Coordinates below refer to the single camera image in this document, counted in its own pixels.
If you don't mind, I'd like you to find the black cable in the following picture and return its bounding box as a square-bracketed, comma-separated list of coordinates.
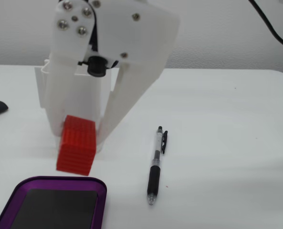
[248, 0, 283, 53]

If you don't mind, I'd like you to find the black clear ballpoint pen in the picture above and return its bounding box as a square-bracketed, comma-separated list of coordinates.
[147, 126, 168, 207]

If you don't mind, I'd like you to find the red textured cube block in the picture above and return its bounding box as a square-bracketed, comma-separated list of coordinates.
[56, 114, 97, 177]

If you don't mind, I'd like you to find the white plastic rectangular container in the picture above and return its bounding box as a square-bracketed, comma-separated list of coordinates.
[34, 59, 115, 154]

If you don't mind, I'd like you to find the purple metal tin box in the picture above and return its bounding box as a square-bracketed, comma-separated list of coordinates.
[0, 176, 108, 229]

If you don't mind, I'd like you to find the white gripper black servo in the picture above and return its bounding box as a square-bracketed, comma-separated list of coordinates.
[45, 0, 180, 145]

